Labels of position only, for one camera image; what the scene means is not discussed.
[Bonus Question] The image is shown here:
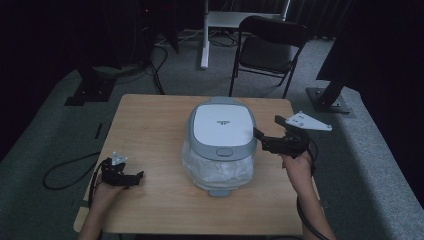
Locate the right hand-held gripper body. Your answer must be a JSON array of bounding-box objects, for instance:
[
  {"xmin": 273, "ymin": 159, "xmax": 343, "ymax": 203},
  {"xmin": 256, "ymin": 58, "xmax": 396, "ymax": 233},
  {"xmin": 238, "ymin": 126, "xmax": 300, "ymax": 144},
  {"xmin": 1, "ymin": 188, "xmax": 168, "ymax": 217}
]
[{"xmin": 261, "ymin": 110, "xmax": 333, "ymax": 160}]

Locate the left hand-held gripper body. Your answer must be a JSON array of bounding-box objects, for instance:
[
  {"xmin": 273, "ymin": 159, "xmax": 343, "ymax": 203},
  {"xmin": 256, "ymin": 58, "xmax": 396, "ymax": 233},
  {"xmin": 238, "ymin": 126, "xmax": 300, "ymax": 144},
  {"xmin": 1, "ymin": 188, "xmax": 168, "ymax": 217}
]
[{"xmin": 99, "ymin": 151, "xmax": 142, "ymax": 188}]

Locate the grey bin with white lid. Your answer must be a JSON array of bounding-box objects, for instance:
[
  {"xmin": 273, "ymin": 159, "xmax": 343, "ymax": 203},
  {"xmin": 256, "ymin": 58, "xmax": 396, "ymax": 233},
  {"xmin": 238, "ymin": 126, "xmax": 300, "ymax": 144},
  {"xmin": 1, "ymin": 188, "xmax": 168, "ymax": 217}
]
[{"xmin": 181, "ymin": 96, "xmax": 259, "ymax": 199}]

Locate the person's left hand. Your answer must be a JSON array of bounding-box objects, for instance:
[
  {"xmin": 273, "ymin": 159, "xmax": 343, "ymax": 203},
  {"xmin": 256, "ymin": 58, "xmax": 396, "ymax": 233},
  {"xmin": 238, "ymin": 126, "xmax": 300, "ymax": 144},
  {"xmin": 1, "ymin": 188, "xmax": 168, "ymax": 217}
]
[{"xmin": 90, "ymin": 181, "xmax": 127, "ymax": 212}]

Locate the person's right hand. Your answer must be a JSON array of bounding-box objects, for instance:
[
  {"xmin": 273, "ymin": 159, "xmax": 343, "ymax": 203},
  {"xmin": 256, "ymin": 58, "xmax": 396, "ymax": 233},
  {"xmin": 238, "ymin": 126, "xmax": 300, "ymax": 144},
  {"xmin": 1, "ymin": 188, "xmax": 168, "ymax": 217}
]
[{"xmin": 280, "ymin": 150, "xmax": 315, "ymax": 195}]

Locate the white plastic bin liner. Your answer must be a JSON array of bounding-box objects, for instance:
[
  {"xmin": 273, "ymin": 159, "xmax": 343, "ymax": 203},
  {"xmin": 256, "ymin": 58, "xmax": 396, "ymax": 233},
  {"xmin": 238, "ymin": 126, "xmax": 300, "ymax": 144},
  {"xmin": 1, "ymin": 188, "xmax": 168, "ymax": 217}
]
[{"xmin": 181, "ymin": 141, "xmax": 255, "ymax": 193}]

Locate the black folding chair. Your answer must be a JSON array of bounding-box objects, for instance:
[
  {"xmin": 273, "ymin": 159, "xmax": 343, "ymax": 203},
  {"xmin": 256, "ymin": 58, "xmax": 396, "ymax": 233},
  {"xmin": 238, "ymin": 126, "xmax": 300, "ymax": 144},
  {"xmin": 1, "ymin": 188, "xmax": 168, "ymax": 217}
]
[{"xmin": 228, "ymin": 15, "xmax": 314, "ymax": 100}]

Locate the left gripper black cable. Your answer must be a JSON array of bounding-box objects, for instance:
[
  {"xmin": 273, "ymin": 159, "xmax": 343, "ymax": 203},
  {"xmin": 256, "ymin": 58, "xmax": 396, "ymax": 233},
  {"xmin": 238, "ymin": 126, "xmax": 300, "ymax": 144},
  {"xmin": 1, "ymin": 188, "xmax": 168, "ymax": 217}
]
[{"xmin": 87, "ymin": 159, "xmax": 108, "ymax": 209}]

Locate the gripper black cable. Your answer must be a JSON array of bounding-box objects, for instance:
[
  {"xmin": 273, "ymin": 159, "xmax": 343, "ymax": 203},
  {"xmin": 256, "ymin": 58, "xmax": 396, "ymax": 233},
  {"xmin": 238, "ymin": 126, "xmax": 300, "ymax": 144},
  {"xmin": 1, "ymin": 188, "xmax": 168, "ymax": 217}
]
[
  {"xmin": 295, "ymin": 137, "xmax": 332, "ymax": 240},
  {"xmin": 87, "ymin": 159, "xmax": 108, "ymax": 209}
]

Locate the black stand with base plate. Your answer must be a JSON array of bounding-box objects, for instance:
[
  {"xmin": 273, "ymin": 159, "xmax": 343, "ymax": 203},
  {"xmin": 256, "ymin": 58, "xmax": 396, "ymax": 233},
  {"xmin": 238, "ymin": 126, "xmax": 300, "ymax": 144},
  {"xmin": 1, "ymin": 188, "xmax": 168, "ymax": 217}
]
[
  {"xmin": 63, "ymin": 64, "xmax": 118, "ymax": 108},
  {"xmin": 305, "ymin": 31, "xmax": 352, "ymax": 116}
]

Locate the black looped floor cable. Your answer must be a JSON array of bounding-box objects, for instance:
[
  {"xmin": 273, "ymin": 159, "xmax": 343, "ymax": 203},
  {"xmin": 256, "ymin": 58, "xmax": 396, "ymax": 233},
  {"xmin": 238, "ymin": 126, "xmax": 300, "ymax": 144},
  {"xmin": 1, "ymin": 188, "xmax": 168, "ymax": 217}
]
[{"xmin": 42, "ymin": 151, "xmax": 102, "ymax": 191}]

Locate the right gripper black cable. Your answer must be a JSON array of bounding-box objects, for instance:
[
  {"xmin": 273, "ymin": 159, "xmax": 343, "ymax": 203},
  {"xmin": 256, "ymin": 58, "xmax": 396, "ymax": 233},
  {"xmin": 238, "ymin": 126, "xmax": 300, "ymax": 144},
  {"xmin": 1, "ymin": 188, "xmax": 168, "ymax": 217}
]
[{"xmin": 295, "ymin": 137, "xmax": 332, "ymax": 240}]

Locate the black cable bundle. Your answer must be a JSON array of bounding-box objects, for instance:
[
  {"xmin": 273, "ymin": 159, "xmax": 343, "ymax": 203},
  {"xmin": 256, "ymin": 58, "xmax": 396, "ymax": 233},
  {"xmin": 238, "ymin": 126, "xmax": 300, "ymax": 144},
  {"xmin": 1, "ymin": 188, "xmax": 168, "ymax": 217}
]
[{"xmin": 145, "ymin": 42, "xmax": 170, "ymax": 96}]

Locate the white desk frame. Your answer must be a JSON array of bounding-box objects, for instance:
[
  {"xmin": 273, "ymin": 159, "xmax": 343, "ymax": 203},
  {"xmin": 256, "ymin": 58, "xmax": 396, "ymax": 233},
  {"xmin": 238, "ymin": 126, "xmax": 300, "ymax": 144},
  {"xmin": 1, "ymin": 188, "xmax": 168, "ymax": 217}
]
[{"xmin": 199, "ymin": 0, "xmax": 292, "ymax": 70}]

